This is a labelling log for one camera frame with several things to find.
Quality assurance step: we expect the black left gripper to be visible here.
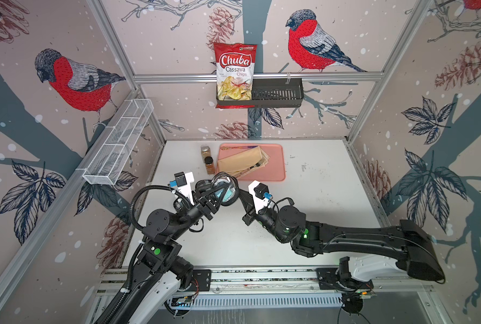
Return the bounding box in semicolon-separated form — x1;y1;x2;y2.
168;181;227;242

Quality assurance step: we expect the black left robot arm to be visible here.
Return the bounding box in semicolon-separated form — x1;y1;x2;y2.
95;184;228;323

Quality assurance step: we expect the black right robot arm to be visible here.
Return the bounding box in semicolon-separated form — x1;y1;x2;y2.
239;190;445;283

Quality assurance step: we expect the pink plastic tray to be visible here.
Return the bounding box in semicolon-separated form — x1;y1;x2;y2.
217;143;286;182

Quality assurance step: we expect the brown spice bottle black cap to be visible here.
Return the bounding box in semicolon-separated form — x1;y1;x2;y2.
204;156;216;175

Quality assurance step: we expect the tan spice jar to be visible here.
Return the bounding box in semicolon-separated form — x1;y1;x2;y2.
201;145;211;160

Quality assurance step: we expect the red cassava chips bag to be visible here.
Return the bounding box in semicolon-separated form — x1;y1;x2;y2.
213;43;258;108

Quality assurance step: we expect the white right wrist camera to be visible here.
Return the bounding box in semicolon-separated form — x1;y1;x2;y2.
248;181;272;214

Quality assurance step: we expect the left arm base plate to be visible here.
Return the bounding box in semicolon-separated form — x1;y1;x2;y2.
183;269;212;293

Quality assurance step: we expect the white wire mesh basket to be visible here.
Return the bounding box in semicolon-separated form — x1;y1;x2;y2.
82;99;153;186

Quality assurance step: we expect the black wall basket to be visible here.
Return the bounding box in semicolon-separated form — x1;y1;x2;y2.
217;78;304;109

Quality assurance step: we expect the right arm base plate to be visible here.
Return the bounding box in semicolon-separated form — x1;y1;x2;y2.
316;267;374;292

